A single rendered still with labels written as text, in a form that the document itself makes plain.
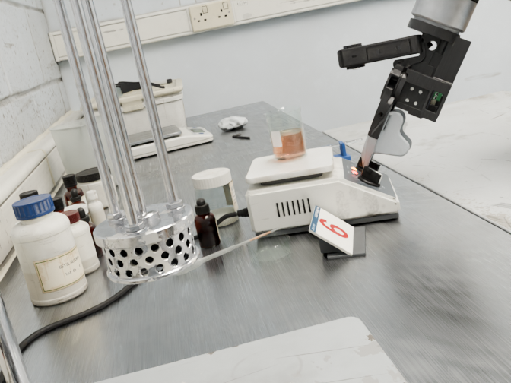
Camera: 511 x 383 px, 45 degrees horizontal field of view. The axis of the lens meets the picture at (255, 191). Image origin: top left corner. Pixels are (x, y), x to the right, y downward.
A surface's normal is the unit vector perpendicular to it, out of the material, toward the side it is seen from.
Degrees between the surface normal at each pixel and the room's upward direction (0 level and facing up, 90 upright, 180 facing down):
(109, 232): 0
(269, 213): 90
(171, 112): 93
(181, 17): 90
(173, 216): 0
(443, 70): 83
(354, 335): 0
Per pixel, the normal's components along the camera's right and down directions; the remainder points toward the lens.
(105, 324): -0.19, -0.95
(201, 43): 0.16, 0.25
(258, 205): -0.11, 0.29
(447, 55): -0.33, 0.20
